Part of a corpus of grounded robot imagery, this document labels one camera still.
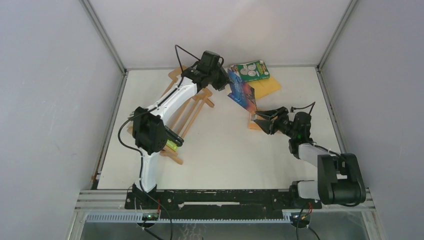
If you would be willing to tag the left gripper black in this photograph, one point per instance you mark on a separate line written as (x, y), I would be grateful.
(224, 81)

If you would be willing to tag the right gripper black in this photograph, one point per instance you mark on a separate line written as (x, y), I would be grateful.
(268, 126)

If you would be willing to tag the wooden book rack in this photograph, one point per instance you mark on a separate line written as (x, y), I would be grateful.
(182, 120)

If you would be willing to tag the blue Jane Eyre book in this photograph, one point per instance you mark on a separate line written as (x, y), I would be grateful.
(241, 92)

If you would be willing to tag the thin dark book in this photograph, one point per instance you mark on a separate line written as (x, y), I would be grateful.
(174, 137)

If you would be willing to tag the light green paperback book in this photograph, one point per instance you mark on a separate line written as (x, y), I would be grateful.
(172, 145)

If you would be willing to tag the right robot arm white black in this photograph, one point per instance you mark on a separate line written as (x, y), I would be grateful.
(339, 179)

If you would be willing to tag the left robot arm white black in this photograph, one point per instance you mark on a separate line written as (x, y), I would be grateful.
(165, 106)

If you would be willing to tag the orange booklet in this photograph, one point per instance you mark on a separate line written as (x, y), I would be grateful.
(251, 124)

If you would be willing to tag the green Macmillan book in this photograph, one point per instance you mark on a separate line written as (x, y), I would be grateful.
(251, 71)

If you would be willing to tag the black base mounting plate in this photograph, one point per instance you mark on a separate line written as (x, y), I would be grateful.
(239, 204)

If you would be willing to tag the white cable duct strip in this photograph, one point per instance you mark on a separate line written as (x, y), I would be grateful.
(132, 217)

